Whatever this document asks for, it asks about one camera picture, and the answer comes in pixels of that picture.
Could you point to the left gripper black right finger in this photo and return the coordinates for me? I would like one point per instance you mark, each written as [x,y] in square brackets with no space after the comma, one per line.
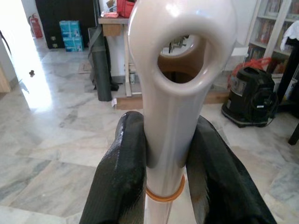
[219,182]

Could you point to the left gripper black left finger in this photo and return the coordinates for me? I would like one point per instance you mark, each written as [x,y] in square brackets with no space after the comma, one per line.
[119,177]

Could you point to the small black floor object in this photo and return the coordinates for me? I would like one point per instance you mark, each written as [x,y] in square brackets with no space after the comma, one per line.
[32,73]

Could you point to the black vacuum cleaner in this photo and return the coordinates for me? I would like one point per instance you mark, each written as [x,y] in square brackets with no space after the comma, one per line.
[252,95]

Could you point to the rolled dark grey mat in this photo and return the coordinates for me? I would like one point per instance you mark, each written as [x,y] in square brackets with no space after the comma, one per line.
[101,77]

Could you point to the red net bag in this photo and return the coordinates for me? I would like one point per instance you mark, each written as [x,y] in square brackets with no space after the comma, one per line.
[254,63]

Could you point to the black furniture leg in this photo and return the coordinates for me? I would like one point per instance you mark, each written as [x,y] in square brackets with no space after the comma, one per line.
[290,77]

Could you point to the blue paper carton box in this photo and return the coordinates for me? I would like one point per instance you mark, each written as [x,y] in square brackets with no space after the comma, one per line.
[70,28]
[73,44]

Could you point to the grey fabric bag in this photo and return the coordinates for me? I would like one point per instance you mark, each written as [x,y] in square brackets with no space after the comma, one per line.
[95,37]

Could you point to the wooden table with white legs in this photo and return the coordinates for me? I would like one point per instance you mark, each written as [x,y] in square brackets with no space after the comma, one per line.
[114,23]

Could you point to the white bookshelf with books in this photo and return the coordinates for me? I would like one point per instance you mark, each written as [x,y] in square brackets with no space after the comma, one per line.
[268,28]

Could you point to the white cloth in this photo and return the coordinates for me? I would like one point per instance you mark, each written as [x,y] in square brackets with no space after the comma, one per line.
[290,33]

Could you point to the red fire extinguisher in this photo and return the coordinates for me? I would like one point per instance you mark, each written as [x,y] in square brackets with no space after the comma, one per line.
[36,28]

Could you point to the black wall cabinet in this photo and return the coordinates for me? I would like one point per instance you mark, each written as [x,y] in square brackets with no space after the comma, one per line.
[65,11]

